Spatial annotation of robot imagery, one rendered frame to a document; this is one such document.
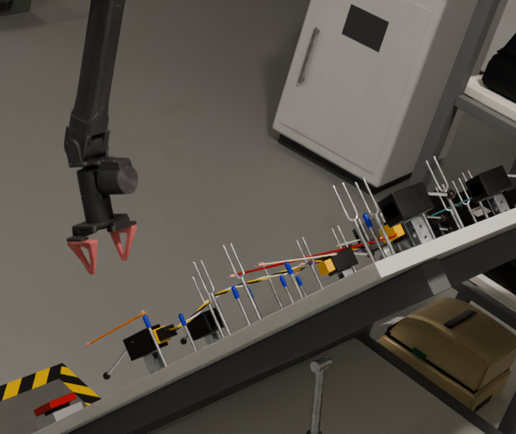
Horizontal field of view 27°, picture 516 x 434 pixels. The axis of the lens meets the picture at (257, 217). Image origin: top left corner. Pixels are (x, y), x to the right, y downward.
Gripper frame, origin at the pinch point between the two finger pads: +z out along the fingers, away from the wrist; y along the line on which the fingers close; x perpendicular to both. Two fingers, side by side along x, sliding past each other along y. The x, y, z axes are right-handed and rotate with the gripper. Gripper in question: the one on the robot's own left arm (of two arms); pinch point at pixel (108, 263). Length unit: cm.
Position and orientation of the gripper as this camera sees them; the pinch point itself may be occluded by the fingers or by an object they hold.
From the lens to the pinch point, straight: 221.7
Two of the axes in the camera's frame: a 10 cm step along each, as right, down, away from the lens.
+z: 1.5, 9.7, 2.0
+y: 5.7, -2.5, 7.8
